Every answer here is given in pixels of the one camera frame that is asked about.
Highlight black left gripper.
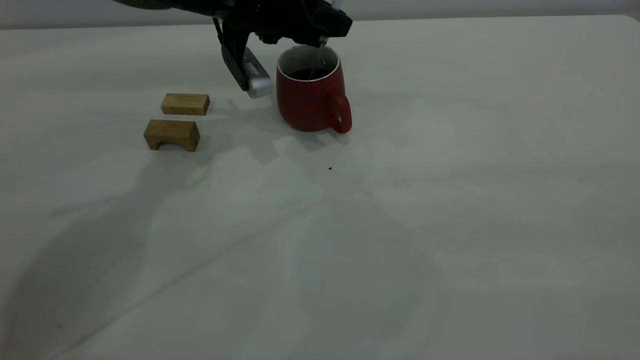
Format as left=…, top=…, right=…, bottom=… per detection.
left=215, top=0, right=353, bottom=47

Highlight red ceramic mug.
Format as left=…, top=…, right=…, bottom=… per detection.
left=276, top=44, right=353, bottom=135

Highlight arched wooden block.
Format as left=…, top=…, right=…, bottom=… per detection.
left=144, top=119, right=201, bottom=152

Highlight spoon with white handle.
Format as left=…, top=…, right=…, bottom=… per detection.
left=307, top=0, right=344, bottom=81

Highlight flat wooden block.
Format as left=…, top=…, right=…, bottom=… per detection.
left=161, top=93, right=211, bottom=116

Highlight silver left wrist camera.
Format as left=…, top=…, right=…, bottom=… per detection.
left=220, top=20, right=274, bottom=99

